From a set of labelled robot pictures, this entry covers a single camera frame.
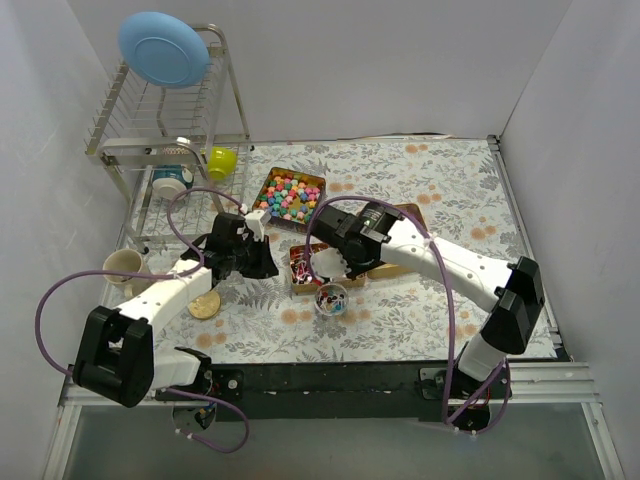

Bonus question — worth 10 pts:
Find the tin of lollipops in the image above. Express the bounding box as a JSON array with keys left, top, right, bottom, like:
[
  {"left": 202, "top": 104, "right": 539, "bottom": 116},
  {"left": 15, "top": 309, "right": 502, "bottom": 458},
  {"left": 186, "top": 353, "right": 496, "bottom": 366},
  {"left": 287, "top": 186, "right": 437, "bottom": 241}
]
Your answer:
[{"left": 289, "top": 244, "right": 366, "bottom": 294}]

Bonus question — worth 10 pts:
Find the clear glass bowl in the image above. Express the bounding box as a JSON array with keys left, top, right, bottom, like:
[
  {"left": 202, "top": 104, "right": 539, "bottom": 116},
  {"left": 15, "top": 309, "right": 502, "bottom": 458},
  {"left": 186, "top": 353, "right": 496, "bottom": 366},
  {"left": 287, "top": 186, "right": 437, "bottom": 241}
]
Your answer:
[{"left": 314, "top": 283, "right": 349, "bottom": 317}]

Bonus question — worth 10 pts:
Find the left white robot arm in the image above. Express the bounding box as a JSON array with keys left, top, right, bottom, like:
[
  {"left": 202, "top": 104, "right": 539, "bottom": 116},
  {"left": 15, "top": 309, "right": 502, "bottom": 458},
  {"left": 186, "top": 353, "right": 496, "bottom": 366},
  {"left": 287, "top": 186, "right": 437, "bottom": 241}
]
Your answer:
[{"left": 72, "top": 210, "right": 278, "bottom": 407}]

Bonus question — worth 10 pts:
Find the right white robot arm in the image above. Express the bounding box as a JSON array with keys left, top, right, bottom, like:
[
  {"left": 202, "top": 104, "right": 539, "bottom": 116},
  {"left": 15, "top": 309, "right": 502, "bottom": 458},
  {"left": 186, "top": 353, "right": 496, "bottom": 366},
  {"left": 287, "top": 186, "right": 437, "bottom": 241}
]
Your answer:
[{"left": 308, "top": 201, "right": 545, "bottom": 398}]

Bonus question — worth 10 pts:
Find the tin of star candies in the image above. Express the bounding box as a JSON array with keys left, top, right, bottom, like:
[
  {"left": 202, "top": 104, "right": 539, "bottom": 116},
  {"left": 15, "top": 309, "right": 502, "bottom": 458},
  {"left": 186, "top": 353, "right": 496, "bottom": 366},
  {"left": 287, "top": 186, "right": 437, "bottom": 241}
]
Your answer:
[{"left": 252, "top": 167, "right": 326, "bottom": 233}]

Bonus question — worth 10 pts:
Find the floral table mat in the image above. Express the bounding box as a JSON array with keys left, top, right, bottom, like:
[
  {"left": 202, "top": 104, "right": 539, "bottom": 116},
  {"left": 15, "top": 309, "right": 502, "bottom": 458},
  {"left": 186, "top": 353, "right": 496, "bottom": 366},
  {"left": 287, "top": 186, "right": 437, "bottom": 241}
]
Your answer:
[{"left": 155, "top": 140, "right": 526, "bottom": 363}]

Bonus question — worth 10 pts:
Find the gold round lid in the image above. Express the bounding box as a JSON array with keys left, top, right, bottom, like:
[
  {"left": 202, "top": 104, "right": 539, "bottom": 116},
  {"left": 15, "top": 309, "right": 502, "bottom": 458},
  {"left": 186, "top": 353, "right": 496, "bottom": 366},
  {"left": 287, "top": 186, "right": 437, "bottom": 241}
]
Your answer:
[{"left": 187, "top": 290, "right": 221, "bottom": 320}]

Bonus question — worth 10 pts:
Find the teal and white bowl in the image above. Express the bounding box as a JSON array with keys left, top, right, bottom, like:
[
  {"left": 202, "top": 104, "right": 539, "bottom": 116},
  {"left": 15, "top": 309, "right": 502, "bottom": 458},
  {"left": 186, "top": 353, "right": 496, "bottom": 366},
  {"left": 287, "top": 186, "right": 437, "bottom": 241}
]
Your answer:
[{"left": 151, "top": 165, "right": 194, "bottom": 200}]

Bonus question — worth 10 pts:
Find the yellow-green bowl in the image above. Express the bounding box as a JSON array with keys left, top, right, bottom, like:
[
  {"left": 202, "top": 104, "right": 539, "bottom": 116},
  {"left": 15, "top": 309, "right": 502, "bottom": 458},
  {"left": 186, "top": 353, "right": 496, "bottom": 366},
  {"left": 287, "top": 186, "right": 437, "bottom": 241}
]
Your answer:
[{"left": 207, "top": 146, "right": 238, "bottom": 181}]

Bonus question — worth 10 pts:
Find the beige paper cup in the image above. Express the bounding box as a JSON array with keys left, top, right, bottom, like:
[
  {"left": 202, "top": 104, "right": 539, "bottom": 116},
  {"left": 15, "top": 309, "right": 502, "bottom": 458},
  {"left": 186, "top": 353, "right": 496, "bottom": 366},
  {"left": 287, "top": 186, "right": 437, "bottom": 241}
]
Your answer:
[{"left": 103, "top": 249, "right": 153, "bottom": 299}]

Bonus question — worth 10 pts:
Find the metal dish rack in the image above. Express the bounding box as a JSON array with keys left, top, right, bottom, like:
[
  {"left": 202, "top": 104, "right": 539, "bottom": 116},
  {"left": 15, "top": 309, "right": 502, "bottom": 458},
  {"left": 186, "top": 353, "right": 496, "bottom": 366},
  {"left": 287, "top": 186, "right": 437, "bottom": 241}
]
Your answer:
[{"left": 85, "top": 24, "right": 252, "bottom": 252}]

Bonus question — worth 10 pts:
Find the patterned small bowl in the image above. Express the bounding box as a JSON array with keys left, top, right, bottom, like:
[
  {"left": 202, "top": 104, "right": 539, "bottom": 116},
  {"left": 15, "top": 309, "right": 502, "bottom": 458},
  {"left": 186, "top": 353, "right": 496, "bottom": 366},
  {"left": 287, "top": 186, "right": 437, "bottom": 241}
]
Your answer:
[{"left": 162, "top": 137, "right": 193, "bottom": 156}]

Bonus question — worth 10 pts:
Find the blue plate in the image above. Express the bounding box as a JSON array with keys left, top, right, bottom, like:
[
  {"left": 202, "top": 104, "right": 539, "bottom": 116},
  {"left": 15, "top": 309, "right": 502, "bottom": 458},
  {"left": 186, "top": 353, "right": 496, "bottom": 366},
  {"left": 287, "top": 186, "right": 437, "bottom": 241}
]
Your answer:
[{"left": 117, "top": 11, "right": 209, "bottom": 89}]

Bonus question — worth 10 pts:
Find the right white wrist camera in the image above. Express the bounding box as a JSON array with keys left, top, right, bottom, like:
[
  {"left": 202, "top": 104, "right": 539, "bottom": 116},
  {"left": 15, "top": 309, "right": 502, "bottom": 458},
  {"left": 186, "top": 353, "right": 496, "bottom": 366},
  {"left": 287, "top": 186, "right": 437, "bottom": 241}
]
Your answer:
[{"left": 309, "top": 248, "right": 350, "bottom": 286}]

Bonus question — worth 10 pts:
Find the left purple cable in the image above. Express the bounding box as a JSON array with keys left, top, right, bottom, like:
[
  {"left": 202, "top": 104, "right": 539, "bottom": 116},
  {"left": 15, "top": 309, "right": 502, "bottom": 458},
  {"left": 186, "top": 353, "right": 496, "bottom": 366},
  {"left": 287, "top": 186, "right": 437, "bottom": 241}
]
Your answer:
[{"left": 35, "top": 187, "right": 251, "bottom": 454}]

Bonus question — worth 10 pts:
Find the purple cable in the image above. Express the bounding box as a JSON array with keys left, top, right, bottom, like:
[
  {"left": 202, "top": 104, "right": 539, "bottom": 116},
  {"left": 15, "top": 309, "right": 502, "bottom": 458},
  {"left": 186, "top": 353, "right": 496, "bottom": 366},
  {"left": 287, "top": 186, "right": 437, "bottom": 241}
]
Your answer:
[
  {"left": 303, "top": 195, "right": 513, "bottom": 437},
  {"left": 35, "top": 187, "right": 251, "bottom": 454}
]

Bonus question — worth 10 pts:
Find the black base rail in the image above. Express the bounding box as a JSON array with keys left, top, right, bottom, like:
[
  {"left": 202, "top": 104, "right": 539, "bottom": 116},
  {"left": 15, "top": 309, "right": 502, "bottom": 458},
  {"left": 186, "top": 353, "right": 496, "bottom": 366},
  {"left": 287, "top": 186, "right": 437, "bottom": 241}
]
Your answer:
[{"left": 154, "top": 357, "right": 516, "bottom": 422}]

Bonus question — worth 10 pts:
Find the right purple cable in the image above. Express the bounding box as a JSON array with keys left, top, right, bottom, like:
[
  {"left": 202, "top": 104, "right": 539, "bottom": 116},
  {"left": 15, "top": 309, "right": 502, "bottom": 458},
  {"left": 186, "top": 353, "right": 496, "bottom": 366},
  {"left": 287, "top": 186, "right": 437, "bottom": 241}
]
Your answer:
[{"left": 303, "top": 195, "right": 513, "bottom": 437}]

